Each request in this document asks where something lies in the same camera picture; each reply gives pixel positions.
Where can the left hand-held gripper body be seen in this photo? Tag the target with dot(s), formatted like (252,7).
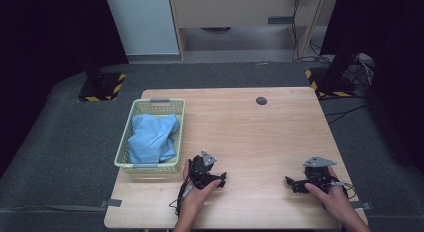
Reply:
(199,168)

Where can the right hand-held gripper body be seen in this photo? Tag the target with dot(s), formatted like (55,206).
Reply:
(316,175)

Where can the light blue shirt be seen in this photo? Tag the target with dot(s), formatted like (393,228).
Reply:
(151,138)

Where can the green plastic basket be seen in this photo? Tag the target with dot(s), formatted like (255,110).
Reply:
(133,132)

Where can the person's left hand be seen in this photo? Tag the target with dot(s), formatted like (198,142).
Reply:
(195,198)

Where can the person's right hand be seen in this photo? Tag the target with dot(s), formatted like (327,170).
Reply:
(335,200)

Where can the grey tape strip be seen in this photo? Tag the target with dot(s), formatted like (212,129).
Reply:
(361,205)
(111,203)

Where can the black round table grommet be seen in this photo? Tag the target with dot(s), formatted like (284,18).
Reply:
(261,100)

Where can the black stand with striped base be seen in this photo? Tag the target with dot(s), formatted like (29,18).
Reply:
(100,88)
(330,83)

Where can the dark curtain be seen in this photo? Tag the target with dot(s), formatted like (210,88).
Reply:
(50,42)
(393,42)

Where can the white panel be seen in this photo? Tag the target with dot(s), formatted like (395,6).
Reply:
(143,22)

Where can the beige wooden desk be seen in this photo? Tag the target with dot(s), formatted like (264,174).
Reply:
(233,10)

